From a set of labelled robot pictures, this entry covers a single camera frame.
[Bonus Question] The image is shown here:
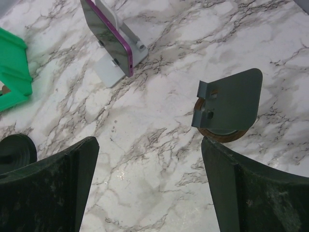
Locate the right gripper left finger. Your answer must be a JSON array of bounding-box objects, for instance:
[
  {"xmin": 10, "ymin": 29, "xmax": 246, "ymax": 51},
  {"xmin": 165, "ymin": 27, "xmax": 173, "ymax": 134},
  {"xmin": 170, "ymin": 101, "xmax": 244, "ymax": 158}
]
[{"xmin": 0, "ymin": 136, "xmax": 99, "ymax": 232}]

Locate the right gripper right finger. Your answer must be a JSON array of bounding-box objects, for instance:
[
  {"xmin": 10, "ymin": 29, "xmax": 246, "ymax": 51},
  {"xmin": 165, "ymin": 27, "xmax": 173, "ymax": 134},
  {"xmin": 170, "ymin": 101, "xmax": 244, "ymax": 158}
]
[{"xmin": 201, "ymin": 137, "xmax": 309, "ymax": 232}]

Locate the brown base phone stand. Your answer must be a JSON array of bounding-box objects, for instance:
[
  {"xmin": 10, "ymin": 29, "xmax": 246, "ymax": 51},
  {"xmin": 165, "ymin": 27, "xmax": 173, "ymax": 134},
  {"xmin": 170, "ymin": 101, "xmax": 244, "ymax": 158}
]
[{"xmin": 191, "ymin": 68, "xmax": 263, "ymax": 143}]

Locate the purple edged phone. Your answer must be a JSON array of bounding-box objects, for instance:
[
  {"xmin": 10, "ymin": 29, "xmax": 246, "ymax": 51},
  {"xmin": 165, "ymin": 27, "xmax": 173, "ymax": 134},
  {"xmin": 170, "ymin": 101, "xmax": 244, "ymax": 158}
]
[{"xmin": 81, "ymin": 0, "xmax": 133, "ymax": 77}]

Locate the black centre phone stand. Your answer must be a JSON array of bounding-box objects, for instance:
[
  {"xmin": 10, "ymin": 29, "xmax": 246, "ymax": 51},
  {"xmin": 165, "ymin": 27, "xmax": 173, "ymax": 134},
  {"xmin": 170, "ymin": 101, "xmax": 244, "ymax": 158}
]
[{"xmin": 0, "ymin": 134, "xmax": 37, "ymax": 174}]

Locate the white folding phone stand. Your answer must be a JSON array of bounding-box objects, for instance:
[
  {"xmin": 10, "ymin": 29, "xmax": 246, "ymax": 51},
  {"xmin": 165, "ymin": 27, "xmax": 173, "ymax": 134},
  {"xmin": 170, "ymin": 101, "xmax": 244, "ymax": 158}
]
[{"xmin": 94, "ymin": 0, "xmax": 148, "ymax": 87}]

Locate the green plastic bin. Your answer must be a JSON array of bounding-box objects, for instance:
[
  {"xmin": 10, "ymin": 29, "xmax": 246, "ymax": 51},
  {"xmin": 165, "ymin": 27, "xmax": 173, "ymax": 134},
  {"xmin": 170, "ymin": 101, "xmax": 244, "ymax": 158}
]
[{"xmin": 0, "ymin": 29, "xmax": 32, "ymax": 111}]

